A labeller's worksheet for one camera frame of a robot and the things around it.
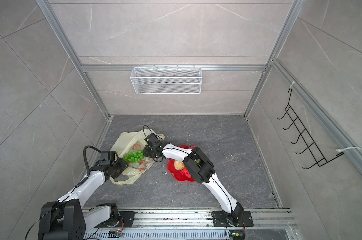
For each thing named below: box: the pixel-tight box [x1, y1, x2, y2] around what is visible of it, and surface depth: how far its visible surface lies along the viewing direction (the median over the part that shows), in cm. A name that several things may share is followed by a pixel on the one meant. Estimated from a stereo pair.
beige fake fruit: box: [174, 160, 185, 171], surface depth 88 cm
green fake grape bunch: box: [123, 150, 145, 163], surface depth 94 cm
